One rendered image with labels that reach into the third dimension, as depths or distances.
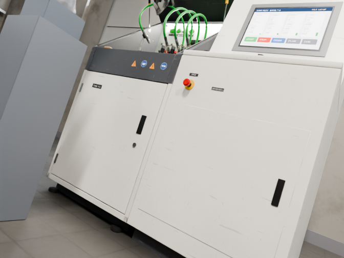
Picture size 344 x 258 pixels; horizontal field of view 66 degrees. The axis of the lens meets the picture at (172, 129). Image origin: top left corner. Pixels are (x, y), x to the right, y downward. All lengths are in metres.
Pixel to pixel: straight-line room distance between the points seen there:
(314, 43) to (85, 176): 1.38
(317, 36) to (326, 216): 2.12
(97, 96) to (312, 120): 1.15
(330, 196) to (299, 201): 2.17
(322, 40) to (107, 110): 1.17
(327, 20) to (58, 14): 1.26
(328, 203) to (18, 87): 2.92
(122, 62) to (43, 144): 0.67
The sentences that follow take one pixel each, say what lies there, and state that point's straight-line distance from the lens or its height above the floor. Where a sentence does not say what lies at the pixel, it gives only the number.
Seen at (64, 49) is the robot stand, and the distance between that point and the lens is 1.22.
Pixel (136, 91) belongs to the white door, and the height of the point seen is 0.71.
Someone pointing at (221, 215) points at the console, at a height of 0.29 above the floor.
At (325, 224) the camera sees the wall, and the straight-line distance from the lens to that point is 3.24.
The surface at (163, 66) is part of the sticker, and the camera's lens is 1.42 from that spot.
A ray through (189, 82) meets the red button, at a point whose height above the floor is 0.80.
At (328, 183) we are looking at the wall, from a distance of 3.24.
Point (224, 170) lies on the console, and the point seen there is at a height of 0.46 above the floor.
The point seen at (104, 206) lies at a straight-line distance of 1.47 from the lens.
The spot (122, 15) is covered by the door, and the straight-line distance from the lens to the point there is 5.27.
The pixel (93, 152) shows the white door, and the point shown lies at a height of 0.32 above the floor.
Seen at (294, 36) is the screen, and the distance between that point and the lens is 1.56.
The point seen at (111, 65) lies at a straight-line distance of 1.67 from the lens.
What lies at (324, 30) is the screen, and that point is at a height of 1.26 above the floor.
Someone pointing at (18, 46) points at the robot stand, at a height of 0.67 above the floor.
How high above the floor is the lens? 0.49
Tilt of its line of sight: 4 degrees up
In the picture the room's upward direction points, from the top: 18 degrees clockwise
